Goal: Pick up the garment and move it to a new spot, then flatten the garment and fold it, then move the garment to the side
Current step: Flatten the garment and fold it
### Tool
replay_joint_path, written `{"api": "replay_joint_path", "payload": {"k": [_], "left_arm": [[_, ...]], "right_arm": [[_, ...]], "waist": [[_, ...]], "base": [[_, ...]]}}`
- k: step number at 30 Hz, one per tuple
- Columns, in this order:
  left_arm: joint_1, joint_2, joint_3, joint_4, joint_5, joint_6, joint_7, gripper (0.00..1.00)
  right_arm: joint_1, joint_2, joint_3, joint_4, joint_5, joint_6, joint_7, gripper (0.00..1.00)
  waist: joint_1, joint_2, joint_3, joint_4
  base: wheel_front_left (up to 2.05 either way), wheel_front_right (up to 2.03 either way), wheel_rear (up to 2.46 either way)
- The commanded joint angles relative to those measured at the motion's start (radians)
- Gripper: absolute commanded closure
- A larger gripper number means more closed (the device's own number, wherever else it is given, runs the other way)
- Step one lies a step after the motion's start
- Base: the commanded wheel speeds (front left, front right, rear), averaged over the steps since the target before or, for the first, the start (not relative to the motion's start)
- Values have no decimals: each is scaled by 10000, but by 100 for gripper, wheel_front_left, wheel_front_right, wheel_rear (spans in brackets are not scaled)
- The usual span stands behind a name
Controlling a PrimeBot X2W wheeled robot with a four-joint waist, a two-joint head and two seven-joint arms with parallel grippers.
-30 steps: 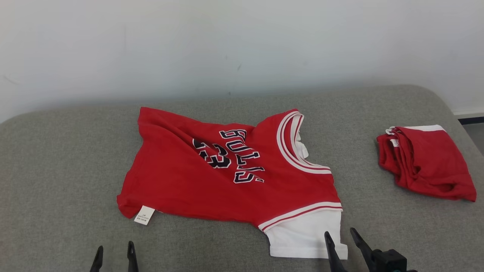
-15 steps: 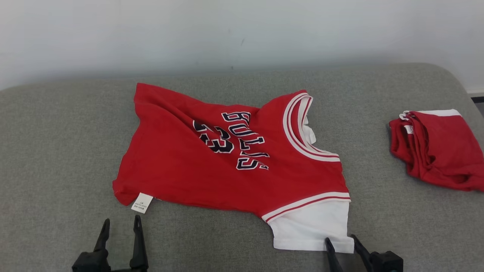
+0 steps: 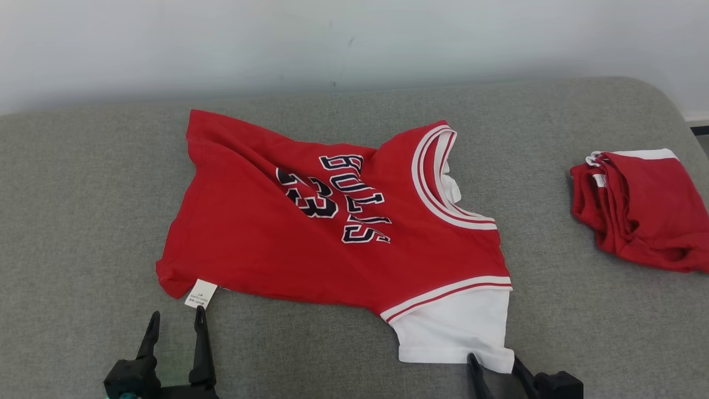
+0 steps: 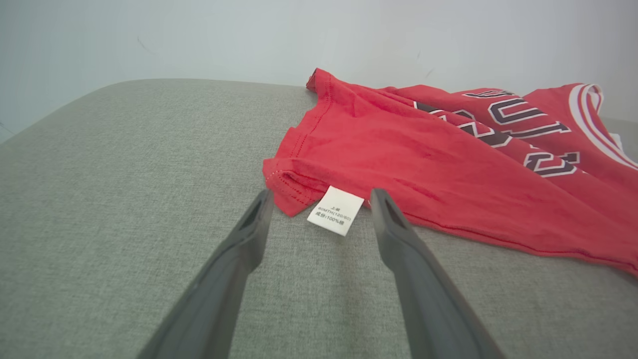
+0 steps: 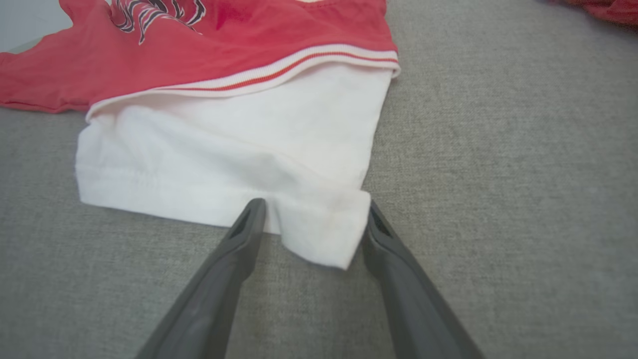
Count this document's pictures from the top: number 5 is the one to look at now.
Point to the red shorts with number print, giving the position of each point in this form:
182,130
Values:
613,10

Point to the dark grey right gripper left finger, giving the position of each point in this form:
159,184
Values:
224,279

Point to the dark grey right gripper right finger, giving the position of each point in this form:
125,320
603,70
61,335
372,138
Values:
413,299

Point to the red shirt with white hem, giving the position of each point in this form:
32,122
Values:
224,139

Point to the grey fabric sofa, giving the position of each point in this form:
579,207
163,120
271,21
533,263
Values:
498,149

